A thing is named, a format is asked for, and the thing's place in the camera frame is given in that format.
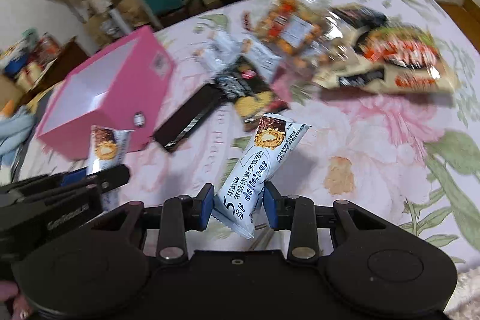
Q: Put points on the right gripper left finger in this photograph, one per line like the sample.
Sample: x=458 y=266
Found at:
x=180 y=215

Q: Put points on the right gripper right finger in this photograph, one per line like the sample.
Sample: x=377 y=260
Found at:
x=297 y=215

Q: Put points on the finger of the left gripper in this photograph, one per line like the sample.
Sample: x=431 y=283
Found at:
x=40 y=184
x=96 y=183

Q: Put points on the white snack bar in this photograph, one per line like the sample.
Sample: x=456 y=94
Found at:
x=218 y=52
x=241 y=194
x=108 y=148
x=262 y=58

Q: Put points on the long black snack packet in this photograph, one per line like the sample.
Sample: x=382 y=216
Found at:
x=189 y=117

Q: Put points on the black cracker packet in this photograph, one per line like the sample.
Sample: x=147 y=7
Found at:
x=250 y=95

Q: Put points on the coated peanuts bag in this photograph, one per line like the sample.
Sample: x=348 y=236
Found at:
x=305 y=35

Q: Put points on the person's left hand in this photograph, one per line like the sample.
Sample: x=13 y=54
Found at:
x=13 y=304

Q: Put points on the pink cardboard box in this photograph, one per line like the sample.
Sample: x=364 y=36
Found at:
x=121 y=87

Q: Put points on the floral bed sheet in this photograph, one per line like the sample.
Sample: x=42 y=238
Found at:
x=394 y=179

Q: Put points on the large noodle snack bag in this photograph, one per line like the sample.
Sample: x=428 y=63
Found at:
x=377 y=55

